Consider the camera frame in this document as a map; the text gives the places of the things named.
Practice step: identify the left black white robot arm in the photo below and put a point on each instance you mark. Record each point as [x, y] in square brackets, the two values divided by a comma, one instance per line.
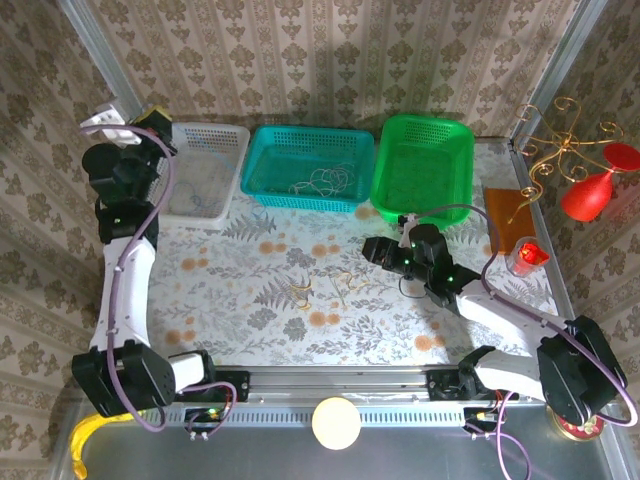
[125, 290]

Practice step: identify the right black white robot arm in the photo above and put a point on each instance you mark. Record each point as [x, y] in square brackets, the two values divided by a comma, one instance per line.
[505, 320]

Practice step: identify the white plastic basket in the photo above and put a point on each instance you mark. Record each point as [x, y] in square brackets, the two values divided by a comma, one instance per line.
[210, 165]

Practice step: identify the floral tablecloth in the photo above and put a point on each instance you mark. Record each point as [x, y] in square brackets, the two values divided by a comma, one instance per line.
[350, 320]

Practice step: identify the orange wooden board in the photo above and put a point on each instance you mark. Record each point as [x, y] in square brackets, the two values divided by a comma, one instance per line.
[505, 220]

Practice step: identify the green plastic basket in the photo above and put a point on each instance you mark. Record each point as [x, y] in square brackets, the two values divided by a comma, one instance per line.
[425, 170]

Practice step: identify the clear cup with red contents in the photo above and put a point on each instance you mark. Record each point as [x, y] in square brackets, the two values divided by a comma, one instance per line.
[527, 257]

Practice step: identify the teal plastic basket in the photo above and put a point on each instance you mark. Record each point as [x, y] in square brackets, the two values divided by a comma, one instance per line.
[280, 160]

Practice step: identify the right black connector box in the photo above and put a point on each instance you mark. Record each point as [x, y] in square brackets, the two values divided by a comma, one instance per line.
[475, 416]

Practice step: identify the black connector box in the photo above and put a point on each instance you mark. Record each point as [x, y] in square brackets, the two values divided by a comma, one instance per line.
[475, 416]
[200, 415]

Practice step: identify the red goblet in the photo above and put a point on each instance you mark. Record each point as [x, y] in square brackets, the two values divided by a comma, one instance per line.
[587, 195]

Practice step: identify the cream round ball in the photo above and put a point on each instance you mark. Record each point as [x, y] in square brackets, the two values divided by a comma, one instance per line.
[336, 422]

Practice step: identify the red round tin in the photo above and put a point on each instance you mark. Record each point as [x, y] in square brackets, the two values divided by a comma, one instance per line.
[592, 430]

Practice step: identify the left black connector box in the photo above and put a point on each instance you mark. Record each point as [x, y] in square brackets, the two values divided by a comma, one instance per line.
[200, 415]

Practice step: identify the yellow banana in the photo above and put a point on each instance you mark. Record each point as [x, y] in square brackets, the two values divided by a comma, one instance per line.
[82, 440]

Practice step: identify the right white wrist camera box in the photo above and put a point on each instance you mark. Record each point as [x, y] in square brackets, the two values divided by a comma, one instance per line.
[407, 222]

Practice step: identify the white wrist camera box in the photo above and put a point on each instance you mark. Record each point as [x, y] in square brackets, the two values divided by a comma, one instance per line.
[107, 117]
[407, 222]

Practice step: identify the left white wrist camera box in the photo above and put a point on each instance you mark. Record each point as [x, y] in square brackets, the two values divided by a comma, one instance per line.
[107, 117]

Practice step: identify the aluminium frame post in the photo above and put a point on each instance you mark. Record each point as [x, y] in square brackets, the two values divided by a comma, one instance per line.
[557, 75]
[100, 57]

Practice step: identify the aluminium extrusion rail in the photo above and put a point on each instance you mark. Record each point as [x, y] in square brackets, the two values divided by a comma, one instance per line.
[340, 382]

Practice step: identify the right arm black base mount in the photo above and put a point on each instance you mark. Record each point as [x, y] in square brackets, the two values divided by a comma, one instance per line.
[440, 387]

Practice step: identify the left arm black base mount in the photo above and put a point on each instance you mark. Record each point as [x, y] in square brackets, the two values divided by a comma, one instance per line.
[237, 385]

